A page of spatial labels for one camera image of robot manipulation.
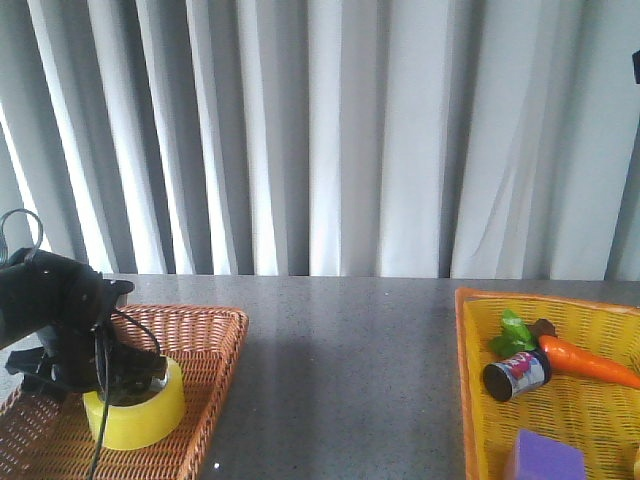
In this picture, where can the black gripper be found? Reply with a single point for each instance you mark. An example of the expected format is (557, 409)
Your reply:
(63, 311)

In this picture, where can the white pleated curtain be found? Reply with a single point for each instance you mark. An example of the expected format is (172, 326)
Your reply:
(418, 139)

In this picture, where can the brown wicker basket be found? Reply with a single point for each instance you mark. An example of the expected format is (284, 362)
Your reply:
(42, 438)

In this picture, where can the yellow orange plastic basket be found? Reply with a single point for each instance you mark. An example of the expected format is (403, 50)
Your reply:
(600, 419)

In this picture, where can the orange toy carrot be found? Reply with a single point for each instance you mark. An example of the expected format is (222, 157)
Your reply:
(570, 359)

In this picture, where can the brown toy mushroom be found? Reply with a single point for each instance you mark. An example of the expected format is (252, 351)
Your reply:
(542, 327)

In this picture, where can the small dark labelled can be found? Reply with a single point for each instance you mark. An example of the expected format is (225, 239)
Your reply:
(521, 373)

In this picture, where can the purple foam block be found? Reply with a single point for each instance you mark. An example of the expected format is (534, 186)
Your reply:
(534, 456)

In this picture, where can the green toy leafy vegetable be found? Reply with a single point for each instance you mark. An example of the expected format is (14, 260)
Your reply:
(514, 336)

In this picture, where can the yellow packing tape roll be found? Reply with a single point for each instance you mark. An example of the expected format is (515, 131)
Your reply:
(144, 424)

